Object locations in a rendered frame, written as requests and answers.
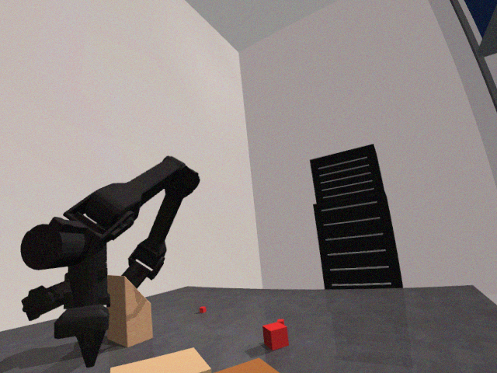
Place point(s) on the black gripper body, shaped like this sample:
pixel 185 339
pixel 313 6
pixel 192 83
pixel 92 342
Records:
pixel 89 315

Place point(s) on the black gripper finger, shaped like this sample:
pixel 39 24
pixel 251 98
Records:
pixel 90 344

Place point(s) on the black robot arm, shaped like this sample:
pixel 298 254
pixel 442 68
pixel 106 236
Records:
pixel 113 208

